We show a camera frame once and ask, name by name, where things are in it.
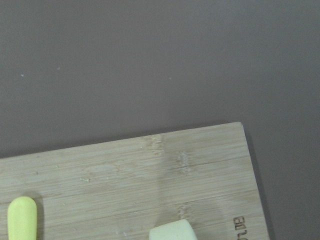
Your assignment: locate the bamboo cutting board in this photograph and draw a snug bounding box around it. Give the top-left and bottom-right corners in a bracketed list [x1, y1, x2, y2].
[0, 122, 269, 240]

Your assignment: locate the pale white bun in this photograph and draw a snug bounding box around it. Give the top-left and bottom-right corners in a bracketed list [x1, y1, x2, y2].
[149, 219, 197, 240]

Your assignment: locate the yellow plastic knife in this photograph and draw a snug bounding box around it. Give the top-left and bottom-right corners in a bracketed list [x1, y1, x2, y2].
[7, 196, 38, 240]

